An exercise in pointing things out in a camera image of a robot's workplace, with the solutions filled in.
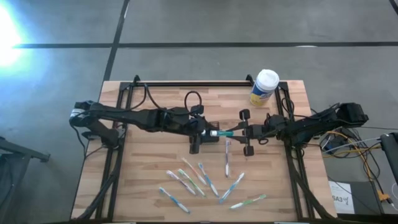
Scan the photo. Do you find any disinfecting wipes canister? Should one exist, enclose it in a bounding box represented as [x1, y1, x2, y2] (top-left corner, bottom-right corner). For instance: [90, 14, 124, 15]
[249, 68, 280, 108]

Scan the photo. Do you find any dark floor mat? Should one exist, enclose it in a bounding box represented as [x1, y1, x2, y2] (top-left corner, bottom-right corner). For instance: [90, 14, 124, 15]
[337, 180, 383, 215]

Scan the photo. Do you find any white paper sign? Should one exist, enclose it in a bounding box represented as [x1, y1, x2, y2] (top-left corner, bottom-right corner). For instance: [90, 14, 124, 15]
[328, 180, 356, 215]

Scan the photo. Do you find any black floor stand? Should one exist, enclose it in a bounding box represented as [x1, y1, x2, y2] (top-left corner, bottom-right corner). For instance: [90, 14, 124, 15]
[0, 136, 50, 224]

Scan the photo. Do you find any yellow floor cable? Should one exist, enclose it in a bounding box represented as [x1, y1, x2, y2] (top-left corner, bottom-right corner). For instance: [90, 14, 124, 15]
[323, 130, 384, 194]

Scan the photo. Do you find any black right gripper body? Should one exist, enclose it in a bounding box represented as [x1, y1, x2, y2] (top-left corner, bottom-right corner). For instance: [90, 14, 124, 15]
[238, 108, 271, 157]

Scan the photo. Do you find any green toothbrush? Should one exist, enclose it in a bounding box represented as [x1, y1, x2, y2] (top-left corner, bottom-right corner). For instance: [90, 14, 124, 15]
[177, 168, 206, 198]
[229, 194, 267, 210]

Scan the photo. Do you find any orange cable connector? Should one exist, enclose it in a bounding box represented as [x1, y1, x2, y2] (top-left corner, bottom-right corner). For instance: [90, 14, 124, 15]
[377, 190, 391, 203]

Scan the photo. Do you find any blue mouthwash bottle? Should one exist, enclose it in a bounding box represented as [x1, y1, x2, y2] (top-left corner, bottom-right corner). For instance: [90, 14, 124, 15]
[210, 129, 235, 138]

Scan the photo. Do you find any blue toothbrush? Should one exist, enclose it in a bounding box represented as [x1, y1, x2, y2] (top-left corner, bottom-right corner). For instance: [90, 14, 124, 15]
[219, 172, 246, 205]
[158, 186, 191, 214]
[198, 162, 220, 198]

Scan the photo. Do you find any large black monitor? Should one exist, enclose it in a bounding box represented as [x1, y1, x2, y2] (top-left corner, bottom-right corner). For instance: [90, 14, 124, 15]
[381, 132, 398, 186]

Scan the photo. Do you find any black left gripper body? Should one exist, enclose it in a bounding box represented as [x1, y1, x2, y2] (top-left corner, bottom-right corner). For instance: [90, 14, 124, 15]
[186, 105, 208, 156]

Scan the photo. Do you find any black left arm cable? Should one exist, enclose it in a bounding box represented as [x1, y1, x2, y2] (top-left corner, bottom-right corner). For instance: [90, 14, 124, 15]
[133, 83, 205, 113]

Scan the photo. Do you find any white floor cable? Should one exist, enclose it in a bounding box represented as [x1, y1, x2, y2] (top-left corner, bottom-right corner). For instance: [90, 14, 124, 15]
[322, 136, 383, 154]

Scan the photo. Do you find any black wire caddy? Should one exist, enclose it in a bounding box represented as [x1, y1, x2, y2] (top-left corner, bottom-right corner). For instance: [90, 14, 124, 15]
[198, 122, 221, 144]

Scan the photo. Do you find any orange toothbrush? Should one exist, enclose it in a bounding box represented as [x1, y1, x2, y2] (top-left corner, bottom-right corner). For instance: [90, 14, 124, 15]
[181, 157, 208, 186]

